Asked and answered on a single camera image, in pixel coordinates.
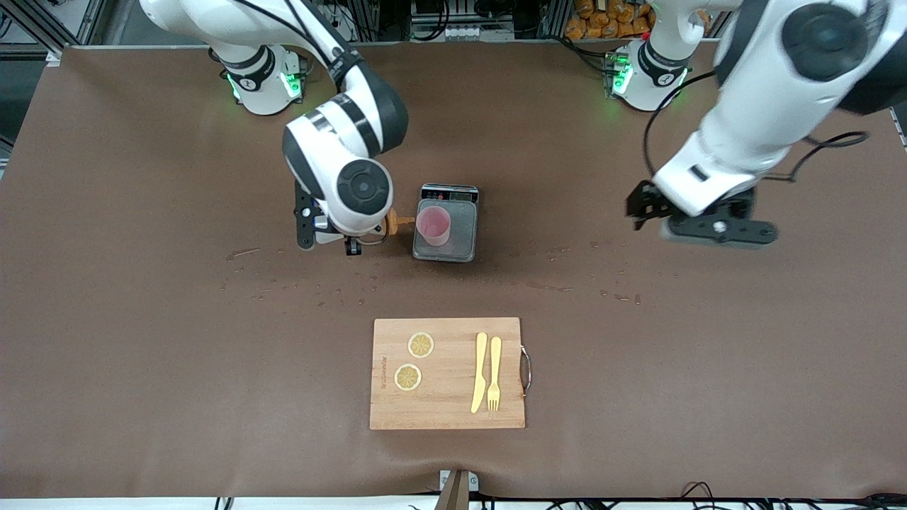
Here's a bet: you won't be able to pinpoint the yellow plastic fork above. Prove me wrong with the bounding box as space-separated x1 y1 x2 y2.
487 336 502 412

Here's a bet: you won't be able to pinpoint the sauce bottle with orange cap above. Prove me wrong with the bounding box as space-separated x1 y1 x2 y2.
385 208 417 237

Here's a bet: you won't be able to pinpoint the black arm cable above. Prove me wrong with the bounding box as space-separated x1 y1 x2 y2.
642 69 870 183
234 0 364 79

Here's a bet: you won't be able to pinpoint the pile of orange snack bags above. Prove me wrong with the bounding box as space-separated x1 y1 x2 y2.
565 0 661 40

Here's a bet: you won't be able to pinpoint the brown table mat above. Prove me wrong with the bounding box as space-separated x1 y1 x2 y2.
0 41 907 501

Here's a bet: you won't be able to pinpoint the pink plastic cup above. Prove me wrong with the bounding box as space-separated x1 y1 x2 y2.
415 206 452 247

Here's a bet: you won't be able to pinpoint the grey metal bracket plate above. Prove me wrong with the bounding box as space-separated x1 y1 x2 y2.
439 470 480 494

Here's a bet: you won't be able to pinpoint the wooden cutting board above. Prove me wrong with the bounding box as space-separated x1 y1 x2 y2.
369 317 532 431

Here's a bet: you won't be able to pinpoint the silver digital kitchen scale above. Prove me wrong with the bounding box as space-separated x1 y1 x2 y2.
412 183 480 264

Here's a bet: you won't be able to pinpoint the black floor cables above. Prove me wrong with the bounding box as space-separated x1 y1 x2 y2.
680 482 907 510

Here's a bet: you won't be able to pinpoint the yellow plastic knife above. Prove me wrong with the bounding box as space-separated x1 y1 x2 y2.
471 331 489 414

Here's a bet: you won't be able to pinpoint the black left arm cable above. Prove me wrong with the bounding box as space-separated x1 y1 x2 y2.
642 69 870 183

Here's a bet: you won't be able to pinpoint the brown camera post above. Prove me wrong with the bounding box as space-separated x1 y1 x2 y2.
434 470 471 510

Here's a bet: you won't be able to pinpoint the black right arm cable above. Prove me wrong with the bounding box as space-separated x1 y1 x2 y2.
234 0 364 79

